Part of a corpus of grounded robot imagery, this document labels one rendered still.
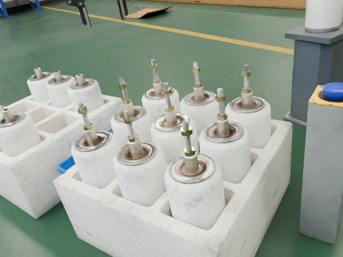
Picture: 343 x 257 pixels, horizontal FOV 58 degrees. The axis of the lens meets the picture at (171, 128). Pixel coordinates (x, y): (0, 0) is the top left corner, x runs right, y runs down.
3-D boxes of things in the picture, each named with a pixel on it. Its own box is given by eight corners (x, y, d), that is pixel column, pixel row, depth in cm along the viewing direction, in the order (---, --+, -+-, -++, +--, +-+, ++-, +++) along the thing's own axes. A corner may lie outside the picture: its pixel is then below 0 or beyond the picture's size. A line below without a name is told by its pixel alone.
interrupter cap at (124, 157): (164, 156, 55) (163, 153, 55) (124, 173, 53) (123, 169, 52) (148, 138, 61) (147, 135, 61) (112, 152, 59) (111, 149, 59)
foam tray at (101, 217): (167, 150, 101) (157, 101, 92) (290, 181, 80) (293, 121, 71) (77, 238, 75) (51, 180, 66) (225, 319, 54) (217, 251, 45)
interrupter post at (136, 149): (145, 155, 56) (142, 140, 55) (133, 160, 56) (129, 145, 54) (141, 149, 58) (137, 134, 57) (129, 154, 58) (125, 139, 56)
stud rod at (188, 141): (195, 160, 50) (189, 119, 46) (193, 163, 49) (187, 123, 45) (189, 159, 50) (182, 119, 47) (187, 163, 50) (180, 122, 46)
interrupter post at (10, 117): (13, 118, 81) (7, 106, 79) (17, 119, 80) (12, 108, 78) (4, 122, 79) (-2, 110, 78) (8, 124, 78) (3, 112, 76)
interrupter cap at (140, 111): (149, 106, 74) (148, 104, 73) (142, 123, 67) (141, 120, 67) (119, 109, 75) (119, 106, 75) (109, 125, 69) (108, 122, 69)
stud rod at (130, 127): (139, 147, 56) (129, 110, 52) (133, 149, 56) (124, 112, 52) (137, 145, 57) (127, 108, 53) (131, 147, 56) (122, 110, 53)
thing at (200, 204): (234, 228, 61) (227, 154, 52) (221, 271, 54) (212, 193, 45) (188, 219, 65) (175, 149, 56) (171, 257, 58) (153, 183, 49)
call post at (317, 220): (306, 210, 71) (317, 86, 56) (340, 221, 67) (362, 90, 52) (298, 233, 66) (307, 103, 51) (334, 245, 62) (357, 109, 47)
